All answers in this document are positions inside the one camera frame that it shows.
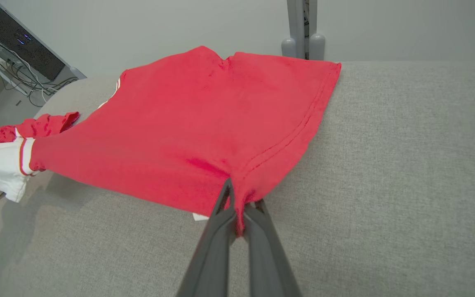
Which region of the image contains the bundle of loose cables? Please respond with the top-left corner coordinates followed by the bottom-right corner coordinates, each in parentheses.
top-left (0, 31), bottom-right (79, 108)

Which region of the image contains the grey metal partition post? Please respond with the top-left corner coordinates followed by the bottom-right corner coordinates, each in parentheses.
top-left (286, 0), bottom-right (318, 60)

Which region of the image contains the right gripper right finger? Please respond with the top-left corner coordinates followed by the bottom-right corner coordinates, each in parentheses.
top-left (244, 199), bottom-right (303, 297)

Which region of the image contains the red jersey with white sleeves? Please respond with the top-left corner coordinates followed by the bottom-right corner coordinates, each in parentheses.
top-left (0, 45), bottom-right (342, 238)

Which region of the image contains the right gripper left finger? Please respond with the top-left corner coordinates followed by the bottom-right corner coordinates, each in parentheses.
top-left (176, 177), bottom-right (238, 297)

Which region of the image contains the black perforated computer panel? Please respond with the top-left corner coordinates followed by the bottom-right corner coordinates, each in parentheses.
top-left (0, 8), bottom-right (66, 81)

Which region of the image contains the grey rounded post foot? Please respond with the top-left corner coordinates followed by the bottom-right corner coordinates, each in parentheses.
top-left (281, 37), bottom-right (297, 58)
top-left (310, 33), bottom-right (326, 61)

